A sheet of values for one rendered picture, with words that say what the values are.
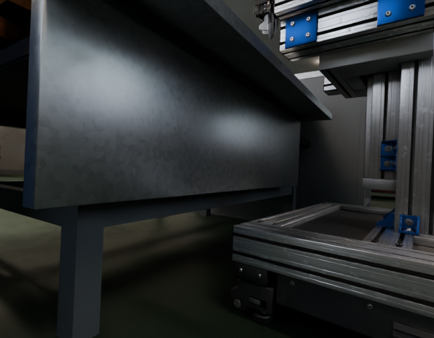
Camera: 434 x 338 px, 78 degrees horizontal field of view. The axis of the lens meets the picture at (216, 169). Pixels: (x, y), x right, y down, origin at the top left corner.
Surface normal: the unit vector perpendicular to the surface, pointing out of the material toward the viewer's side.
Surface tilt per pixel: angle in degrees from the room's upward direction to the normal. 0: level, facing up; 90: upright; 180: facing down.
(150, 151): 90
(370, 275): 90
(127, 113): 90
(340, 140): 90
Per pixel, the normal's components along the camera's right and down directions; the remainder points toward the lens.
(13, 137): 0.79, 0.04
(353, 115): -0.55, -0.03
